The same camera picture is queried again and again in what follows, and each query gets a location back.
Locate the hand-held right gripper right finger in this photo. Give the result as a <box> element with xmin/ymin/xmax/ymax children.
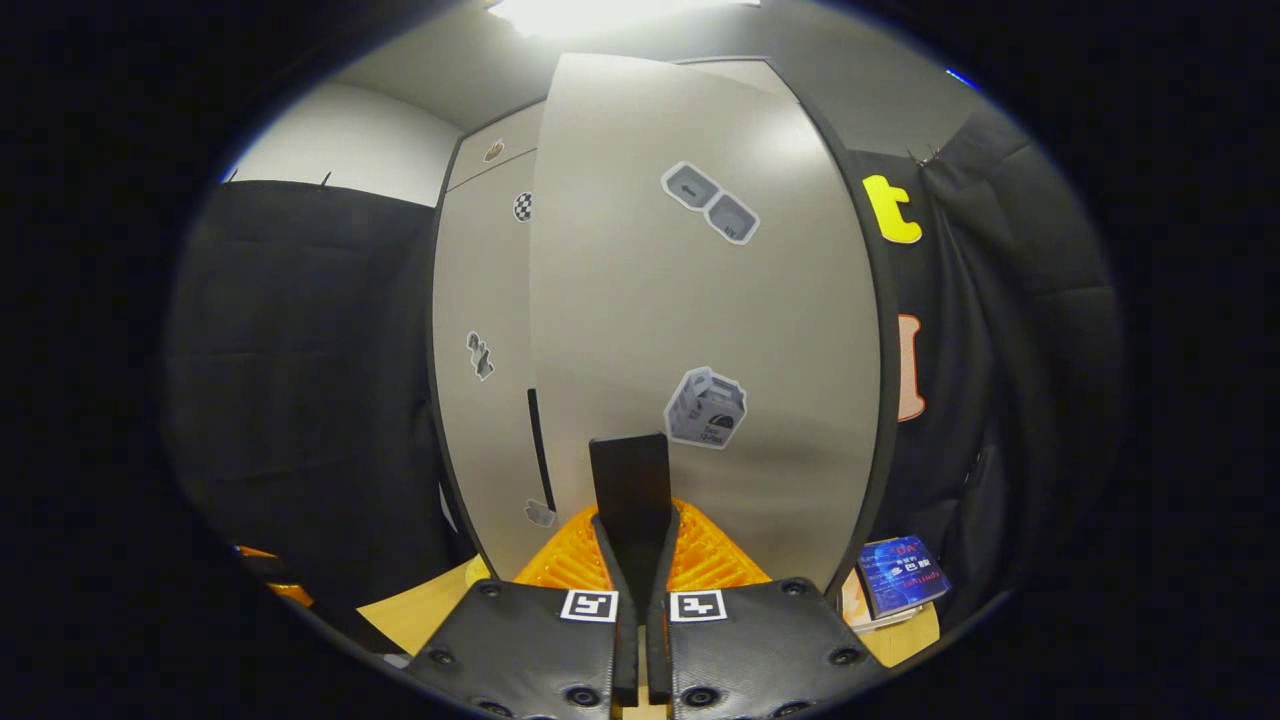
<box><xmin>645</xmin><ymin>500</ymin><xmax>886</xmax><ymax>720</ymax></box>

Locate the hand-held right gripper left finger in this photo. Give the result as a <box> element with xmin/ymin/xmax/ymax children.
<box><xmin>405</xmin><ymin>505</ymin><xmax>642</xmax><ymax>720</ymax></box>

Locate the black cabinet door handle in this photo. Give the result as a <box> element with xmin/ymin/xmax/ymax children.
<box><xmin>588</xmin><ymin>433</ymin><xmax>673</xmax><ymax>591</ymax></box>
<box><xmin>526</xmin><ymin>388</ymin><xmax>558</xmax><ymax>513</ymax></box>

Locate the grey double-door shoe cabinet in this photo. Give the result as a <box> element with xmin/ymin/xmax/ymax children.
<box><xmin>428</xmin><ymin>58</ymin><xmax>901</xmax><ymax>601</ymax></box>

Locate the black backdrop cloth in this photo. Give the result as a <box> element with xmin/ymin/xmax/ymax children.
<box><xmin>920</xmin><ymin>100</ymin><xmax>1126</xmax><ymax>621</ymax></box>
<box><xmin>848</xmin><ymin>148</ymin><xmax>1001</xmax><ymax>571</ymax></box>
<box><xmin>165</xmin><ymin>180</ymin><xmax>471</xmax><ymax>611</ymax></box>

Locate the beige book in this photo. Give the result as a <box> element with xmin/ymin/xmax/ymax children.
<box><xmin>838</xmin><ymin>568</ymin><xmax>926</xmax><ymax>634</ymax></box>

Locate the blue book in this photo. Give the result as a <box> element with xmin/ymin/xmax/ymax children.
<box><xmin>856</xmin><ymin>536</ymin><xmax>952</xmax><ymax>621</ymax></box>

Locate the long ceiling light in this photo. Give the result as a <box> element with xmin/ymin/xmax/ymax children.
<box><xmin>488</xmin><ymin>0</ymin><xmax>763</xmax><ymax>41</ymax></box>

